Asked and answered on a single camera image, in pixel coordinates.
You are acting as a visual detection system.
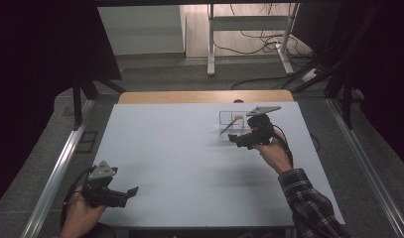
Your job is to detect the metal floor rail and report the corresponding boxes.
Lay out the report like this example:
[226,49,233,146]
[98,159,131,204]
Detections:
[20,98,97,238]
[326,96,404,238]

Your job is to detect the white cabinet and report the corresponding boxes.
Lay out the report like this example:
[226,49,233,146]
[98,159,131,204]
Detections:
[97,4,188,57]

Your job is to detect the white metal desk frame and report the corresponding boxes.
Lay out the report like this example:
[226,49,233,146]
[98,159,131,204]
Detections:
[205,2,302,77]

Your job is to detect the person's right hand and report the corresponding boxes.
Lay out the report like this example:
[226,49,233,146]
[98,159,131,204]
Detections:
[253,129,294,176]

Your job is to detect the wooden table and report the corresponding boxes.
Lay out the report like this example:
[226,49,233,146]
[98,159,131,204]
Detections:
[117,89,295,105]

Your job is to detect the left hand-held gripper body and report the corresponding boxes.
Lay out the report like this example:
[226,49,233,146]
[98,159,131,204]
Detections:
[81,161,130,209]

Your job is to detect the person's left hand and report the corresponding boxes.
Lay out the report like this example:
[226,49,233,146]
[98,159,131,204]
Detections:
[60,186,108,238]

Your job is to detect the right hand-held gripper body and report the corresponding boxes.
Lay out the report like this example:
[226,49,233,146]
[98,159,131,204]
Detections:
[244,105,283,150]

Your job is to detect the tangled black floor cables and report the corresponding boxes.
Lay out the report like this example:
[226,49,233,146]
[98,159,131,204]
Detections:
[211,2,314,58]

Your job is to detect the black gold makeup brush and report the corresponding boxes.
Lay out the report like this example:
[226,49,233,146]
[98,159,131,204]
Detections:
[219,113,244,136]

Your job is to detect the clear acrylic organizer box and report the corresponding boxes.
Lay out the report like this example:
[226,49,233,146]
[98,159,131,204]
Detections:
[217,110,257,143]

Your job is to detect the black curtain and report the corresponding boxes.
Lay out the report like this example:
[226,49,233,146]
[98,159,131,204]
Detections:
[291,0,404,173]
[0,0,123,213]

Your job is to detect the black metal stand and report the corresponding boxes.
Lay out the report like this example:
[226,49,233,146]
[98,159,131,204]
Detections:
[70,76,128,131]
[289,4,356,130]

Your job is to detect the white power strip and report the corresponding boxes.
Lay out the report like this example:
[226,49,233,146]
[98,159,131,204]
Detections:
[301,67,321,83]

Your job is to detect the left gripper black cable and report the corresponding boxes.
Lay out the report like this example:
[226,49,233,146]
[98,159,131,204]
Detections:
[60,166,95,229]

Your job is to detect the long black floor cable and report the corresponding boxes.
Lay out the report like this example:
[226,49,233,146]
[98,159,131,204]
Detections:
[230,74,292,91]

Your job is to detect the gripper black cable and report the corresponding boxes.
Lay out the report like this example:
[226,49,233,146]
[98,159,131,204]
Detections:
[272,124,295,168]
[60,166,95,229]

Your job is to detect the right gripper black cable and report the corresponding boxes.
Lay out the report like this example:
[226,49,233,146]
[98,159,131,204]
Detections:
[272,124,295,168]

